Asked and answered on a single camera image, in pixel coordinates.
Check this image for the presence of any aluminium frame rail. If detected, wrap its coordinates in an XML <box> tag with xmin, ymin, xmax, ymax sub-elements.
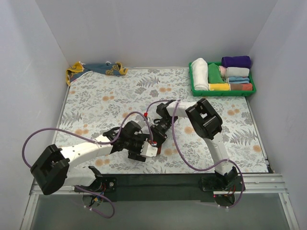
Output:
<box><xmin>21</xmin><ymin>173</ymin><xmax>300</xmax><ymax>230</ymax></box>

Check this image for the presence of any light blue rolled towel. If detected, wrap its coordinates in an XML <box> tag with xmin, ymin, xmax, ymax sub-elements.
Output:
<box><xmin>225</xmin><ymin>77</ymin><xmax>250</xmax><ymax>84</ymax></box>

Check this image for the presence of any grey rolled towel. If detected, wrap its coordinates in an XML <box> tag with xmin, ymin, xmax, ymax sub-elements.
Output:
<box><xmin>225</xmin><ymin>67</ymin><xmax>250</xmax><ymax>78</ymax></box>

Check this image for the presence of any red brown rolled towel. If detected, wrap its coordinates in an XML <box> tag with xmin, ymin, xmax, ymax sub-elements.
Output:
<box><xmin>229</xmin><ymin>83</ymin><xmax>253</xmax><ymax>91</ymax></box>

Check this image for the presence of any pink rolled towel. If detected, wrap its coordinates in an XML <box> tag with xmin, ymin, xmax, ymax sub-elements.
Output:
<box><xmin>219</xmin><ymin>66</ymin><xmax>228</xmax><ymax>78</ymax></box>

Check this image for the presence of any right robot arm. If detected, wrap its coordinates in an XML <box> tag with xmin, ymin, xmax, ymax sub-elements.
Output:
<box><xmin>150</xmin><ymin>99</ymin><xmax>242</xmax><ymax>191</ymax></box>

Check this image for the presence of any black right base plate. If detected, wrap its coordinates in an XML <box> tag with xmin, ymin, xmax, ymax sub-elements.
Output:
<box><xmin>199</xmin><ymin>173</ymin><xmax>246</xmax><ymax>192</ymax></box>

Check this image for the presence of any purple rolled towel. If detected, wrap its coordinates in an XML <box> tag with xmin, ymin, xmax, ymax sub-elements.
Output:
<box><xmin>221</xmin><ymin>56</ymin><xmax>252</xmax><ymax>69</ymax></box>

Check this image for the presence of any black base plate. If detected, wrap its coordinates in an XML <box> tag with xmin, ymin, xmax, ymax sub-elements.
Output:
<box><xmin>78</xmin><ymin>177</ymin><xmax>117</xmax><ymax>193</ymax></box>
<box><xmin>199</xmin><ymin>173</ymin><xmax>246</xmax><ymax>192</ymax></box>

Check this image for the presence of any white rolled towel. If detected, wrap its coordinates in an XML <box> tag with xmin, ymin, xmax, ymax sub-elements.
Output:
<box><xmin>191</xmin><ymin>58</ymin><xmax>209</xmax><ymax>91</ymax></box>

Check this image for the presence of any floral patterned table mat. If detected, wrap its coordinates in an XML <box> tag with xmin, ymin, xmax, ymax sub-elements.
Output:
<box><xmin>55</xmin><ymin>68</ymin><xmax>268</xmax><ymax>174</ymax></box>

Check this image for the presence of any green plastic tray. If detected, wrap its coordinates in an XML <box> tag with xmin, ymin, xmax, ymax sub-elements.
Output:
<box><xmin>189</xmin><ymin>62</ymin><xmax>257</xmax><ymax>97</ymax></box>

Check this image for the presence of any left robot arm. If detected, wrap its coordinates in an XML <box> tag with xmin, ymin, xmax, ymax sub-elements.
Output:
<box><xmin>30</xmin><ymin>121</ymin><xmax>157</xmax><ymax>195</ymax></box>

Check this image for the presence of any blue yellow cloth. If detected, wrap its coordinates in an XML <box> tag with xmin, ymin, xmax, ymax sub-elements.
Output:
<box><xmin>66</xmin><ymin>61</ymin><xmax>128</xmax><ymax>86</ymax></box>

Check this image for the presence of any yellow rolled towel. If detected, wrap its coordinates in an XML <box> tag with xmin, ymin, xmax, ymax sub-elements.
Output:
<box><xmin>209</xmin><ymin>83</ymin><xmax>230</xmax><ymax>91</ymax></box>

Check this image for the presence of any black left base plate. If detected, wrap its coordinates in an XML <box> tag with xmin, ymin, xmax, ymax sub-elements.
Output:
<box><xmin>78</xmin><ymin>177</ymin><xmax>117</xmax><ymax>193</ymax></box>

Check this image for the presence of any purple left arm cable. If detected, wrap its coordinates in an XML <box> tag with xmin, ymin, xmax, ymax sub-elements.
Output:
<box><xmin>22</xmin><ymin>111</ymin><xmax>158</xmax><ymax>219</ymax></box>

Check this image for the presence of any green rolled towel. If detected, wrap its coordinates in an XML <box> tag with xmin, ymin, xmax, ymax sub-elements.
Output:
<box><xmin>208</xmin><ymin>63</ymin><xmax>225</xmax><ymax>84</ymax></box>

